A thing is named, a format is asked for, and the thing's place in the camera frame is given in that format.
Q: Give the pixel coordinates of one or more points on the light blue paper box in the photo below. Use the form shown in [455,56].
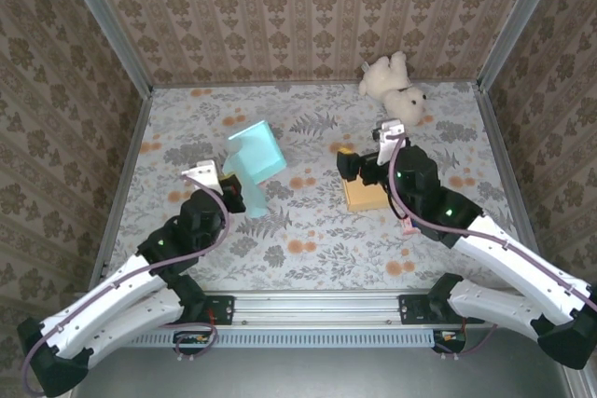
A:
[256,155]

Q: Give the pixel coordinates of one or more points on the orange paper box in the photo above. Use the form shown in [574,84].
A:
[368,197]

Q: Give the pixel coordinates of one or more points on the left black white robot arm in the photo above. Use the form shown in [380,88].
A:
[102,309]

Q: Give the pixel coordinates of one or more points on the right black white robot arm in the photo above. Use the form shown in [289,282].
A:
[522,267]

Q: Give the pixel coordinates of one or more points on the black base connector box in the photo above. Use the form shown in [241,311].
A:
[191,339]
[450,339]

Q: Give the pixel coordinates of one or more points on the small pink packet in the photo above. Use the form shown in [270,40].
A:
[410,226]

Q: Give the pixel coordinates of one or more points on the white plush bear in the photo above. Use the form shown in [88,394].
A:
[396,95]

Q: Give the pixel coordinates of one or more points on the floral table cloth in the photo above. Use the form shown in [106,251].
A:
[308,239]

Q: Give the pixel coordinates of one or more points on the grey metal panel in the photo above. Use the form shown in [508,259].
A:
[326,374]

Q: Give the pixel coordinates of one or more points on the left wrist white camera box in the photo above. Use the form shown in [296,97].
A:
[203,174]

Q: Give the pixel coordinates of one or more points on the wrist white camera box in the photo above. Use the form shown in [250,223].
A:
[389,137]
[203,174]

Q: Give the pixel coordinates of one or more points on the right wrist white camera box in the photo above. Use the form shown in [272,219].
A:
[389,137]

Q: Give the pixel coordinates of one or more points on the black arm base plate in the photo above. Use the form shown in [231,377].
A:
[221,309]
[412,309]

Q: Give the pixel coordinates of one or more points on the aluminium table side rail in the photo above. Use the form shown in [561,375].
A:
[128,165]
[508,169]

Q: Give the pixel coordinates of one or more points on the long aluminium frame rail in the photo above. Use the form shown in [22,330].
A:
[317,307]

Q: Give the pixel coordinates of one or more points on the aluminium corner post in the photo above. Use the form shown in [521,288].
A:
[107,25]
[517,20]

